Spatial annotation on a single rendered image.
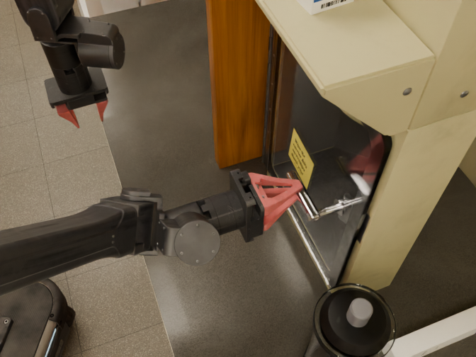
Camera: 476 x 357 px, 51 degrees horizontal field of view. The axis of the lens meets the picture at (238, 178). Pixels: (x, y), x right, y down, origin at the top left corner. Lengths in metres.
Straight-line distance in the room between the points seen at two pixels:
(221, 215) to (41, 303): 1.20
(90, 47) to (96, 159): 1.58
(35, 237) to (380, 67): 0.35
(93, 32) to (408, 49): 0.51
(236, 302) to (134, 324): 1.06
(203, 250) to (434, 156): 0.30
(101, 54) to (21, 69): 2.15
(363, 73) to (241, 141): 0.62
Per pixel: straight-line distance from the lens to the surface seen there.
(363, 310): 0.65
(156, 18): 1.49
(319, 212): 0.71
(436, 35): 0.49
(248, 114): 0.99
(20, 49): 3.11
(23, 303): 1.83
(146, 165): 1.11
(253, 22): 0.85
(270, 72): 0.85
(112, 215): 0.61
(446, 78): 0.52
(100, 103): 0.93
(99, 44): 0.83
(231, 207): 0.69
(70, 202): 2.28
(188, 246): 0.61
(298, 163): 0.84
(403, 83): 0.49
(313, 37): 0.48
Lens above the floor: 1.80
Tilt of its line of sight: 54 degrees down
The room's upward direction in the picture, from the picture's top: straight up
